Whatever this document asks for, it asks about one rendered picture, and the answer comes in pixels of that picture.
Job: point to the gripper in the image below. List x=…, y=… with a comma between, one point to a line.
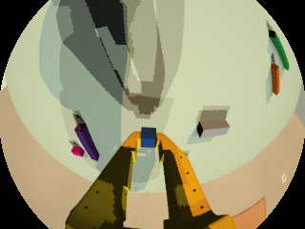
x=104, y=206

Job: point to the purple rod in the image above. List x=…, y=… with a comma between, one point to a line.
x=86, y=140

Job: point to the orange rod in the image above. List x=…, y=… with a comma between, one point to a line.
x=275, y=78

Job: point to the small magenta block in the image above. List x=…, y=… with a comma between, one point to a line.
x=77, y=151

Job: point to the small blue block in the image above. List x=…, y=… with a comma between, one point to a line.
x=148, y=137

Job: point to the green rod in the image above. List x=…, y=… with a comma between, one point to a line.
x=279, y=48

